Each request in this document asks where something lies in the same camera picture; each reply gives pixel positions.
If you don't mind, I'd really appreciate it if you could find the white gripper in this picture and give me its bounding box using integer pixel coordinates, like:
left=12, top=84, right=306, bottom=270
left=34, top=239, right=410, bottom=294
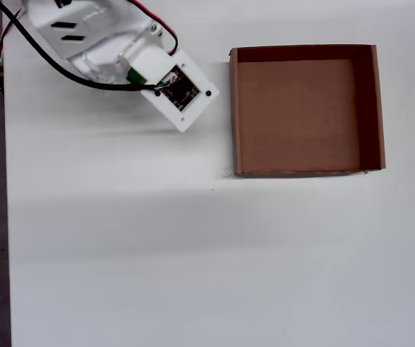
left=69, top=21, right=165, bottom=86

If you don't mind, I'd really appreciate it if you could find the brown cardboard box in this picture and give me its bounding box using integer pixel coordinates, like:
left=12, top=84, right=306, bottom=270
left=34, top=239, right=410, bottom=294
left=228, top=43, right=387, bottom=178

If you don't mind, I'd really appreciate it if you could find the red black white servo cable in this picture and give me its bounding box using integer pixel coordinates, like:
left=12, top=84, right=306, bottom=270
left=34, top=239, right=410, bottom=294
left=0, top=9, right=24, bottom=59
left=131, top=0, right=179, bottom=56

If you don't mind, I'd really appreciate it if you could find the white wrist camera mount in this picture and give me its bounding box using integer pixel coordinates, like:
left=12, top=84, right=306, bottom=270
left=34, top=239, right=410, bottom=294
left=124, top=48, right=220, bottom=133

